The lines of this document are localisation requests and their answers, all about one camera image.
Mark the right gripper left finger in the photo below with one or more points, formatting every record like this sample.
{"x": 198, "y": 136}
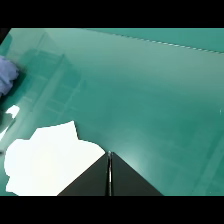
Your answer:
{"x": 93, "y": 181}

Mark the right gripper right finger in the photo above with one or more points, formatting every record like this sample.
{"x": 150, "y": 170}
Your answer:
{"x": 128, "y": 181}

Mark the white garment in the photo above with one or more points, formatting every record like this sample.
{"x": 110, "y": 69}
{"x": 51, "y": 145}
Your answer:
{"x": 50, "y": 163}

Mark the purple garment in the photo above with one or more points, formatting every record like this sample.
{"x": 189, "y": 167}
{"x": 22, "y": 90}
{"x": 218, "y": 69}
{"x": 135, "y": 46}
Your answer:
{"x": 6, "y": 75}

